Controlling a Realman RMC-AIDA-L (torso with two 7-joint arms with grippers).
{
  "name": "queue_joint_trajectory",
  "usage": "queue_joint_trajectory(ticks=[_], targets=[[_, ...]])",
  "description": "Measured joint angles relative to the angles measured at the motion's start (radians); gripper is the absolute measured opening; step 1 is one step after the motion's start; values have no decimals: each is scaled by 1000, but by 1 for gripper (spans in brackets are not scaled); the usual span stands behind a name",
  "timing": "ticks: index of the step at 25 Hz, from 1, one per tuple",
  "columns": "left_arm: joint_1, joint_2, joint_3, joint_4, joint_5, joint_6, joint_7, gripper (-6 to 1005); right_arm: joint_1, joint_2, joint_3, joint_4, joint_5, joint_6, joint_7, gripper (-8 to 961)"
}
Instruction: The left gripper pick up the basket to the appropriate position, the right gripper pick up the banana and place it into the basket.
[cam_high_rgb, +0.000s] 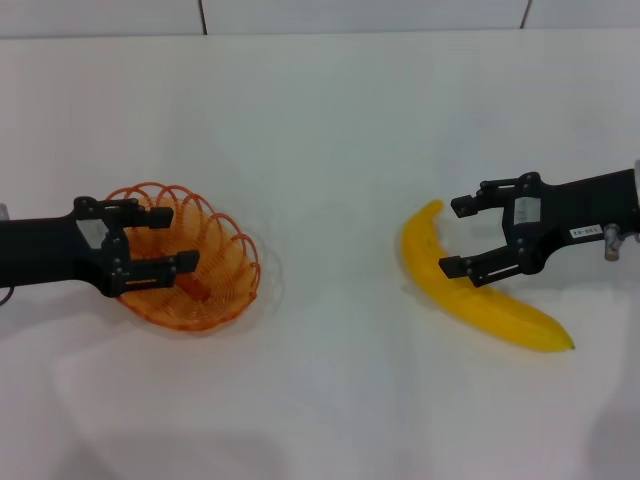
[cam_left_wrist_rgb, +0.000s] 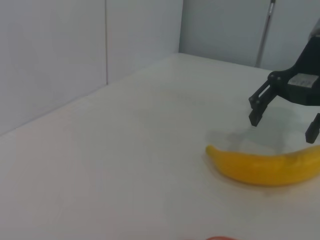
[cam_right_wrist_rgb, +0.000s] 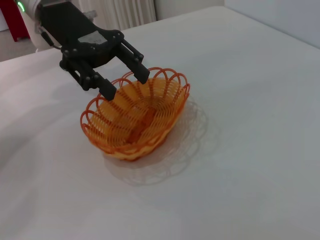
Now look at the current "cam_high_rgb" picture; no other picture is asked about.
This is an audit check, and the orange wire basket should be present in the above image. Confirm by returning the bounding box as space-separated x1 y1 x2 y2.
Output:
102 183 262 332

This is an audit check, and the silver plug on right gripper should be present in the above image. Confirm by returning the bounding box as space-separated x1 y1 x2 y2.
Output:
603 224 622 262

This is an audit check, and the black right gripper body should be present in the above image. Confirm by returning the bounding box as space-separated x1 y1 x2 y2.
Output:
502 168 637 276

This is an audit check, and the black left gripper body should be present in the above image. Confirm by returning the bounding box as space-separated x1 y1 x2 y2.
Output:
0 197 133 298

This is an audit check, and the yellow banana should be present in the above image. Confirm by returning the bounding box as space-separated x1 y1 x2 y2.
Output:
401 199 576 354

